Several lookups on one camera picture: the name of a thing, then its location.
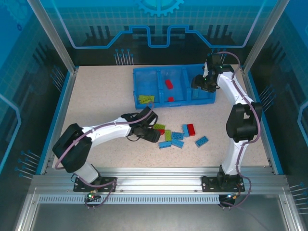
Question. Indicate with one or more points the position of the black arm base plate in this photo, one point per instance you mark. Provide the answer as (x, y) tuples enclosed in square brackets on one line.
[(209, 183), (108, 180)]

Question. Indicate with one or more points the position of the red curved lego brick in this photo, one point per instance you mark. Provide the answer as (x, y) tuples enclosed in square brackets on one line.
[(161, 132)]

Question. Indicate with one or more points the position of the aluminium frame post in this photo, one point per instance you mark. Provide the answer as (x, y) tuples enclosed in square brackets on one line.
[(263, 36), (55, 36)]

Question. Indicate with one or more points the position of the blue plastic storage bin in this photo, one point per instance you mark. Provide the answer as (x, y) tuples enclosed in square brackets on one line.
[(146, 81), (179, 84), (207, 97)]

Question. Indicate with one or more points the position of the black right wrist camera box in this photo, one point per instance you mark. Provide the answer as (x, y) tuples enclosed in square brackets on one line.
[(214, 59)]

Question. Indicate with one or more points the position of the blue two-by-four lego brick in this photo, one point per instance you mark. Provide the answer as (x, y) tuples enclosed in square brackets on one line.
[(178, 135), (164, 145), (177, 144)]

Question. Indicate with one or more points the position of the aluminium mounting rail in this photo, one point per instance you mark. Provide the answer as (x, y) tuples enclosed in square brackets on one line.
[(156, 178)]

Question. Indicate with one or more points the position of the small board with orange connector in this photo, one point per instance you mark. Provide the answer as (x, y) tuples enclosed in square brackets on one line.
[(232, 196)]

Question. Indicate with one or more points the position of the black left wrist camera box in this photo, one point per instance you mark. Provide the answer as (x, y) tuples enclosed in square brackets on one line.
[(150, 118)]

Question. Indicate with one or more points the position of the blue aluminium side rail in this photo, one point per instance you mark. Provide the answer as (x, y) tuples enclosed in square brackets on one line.
[(274, 154), (61, 108)]

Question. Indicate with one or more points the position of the blue two-by-four lego plate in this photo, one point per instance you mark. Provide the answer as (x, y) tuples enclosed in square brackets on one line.
[(201, 141)]

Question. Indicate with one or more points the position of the small board with green light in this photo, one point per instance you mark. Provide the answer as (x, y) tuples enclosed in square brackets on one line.
[(92, 196)]

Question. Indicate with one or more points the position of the lime green two-by-four brick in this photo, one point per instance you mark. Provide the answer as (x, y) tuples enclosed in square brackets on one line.
[(168, 135)]

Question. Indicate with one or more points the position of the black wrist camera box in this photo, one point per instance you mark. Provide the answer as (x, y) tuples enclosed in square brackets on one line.
[(214, 59), (150, 118)]

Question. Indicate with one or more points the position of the red two-by-four lego brick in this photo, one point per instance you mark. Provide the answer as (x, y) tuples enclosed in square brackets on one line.
[(169, 84), (191, 129)]

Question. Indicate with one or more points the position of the blue two-by-two lego brick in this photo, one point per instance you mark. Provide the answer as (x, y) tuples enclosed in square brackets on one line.
[(185, 131)]

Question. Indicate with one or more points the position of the lime green lego brick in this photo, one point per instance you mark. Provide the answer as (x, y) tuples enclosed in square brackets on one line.
[(149, 100), (142, 97)]

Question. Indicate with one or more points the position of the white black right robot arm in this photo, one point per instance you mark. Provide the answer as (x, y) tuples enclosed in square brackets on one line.
[(228, 84)]

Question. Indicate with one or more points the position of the grey metal panel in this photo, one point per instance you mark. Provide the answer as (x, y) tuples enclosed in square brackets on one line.
[(156, 216)]

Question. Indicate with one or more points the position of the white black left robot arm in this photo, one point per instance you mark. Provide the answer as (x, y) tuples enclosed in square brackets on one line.
[(108, 131)]

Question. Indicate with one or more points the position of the red two-by-two lego brick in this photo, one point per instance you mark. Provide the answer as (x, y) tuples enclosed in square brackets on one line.
[(171, 99)]

